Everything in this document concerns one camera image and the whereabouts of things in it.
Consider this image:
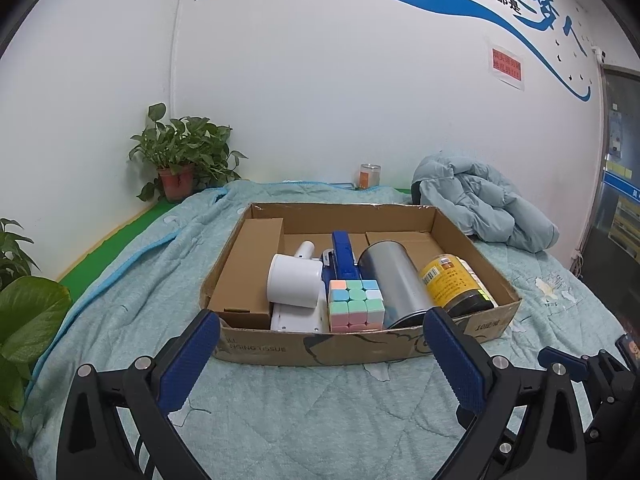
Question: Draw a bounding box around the brown cardboard box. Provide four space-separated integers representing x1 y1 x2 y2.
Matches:
200 203 521 366

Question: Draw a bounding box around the pastel rubiks cube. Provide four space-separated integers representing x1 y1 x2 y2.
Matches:
328 280 385 333

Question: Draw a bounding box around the light blue puffer jacket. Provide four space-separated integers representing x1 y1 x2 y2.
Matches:
411 153 560 252

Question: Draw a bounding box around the potted green plant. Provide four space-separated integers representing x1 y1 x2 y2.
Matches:
128 103 245 203

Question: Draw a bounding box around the white spray bottle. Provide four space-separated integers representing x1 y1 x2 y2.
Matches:
266 240 323 309

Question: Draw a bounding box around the large leaf plant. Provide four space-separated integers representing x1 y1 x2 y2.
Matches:
0 218 72 429

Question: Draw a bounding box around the white plastic device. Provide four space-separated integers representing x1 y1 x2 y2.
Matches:
270 304 329 334

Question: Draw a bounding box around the small orange labelled jar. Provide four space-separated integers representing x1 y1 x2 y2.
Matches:
357 162 381 190

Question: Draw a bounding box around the red wall notice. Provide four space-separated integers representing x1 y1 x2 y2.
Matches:
486 39 525 91

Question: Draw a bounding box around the silver metal can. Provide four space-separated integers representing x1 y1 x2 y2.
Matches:
358 240 434 330

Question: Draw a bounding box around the yellow labelled dark jar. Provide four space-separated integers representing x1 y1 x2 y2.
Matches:
419 254 498 318

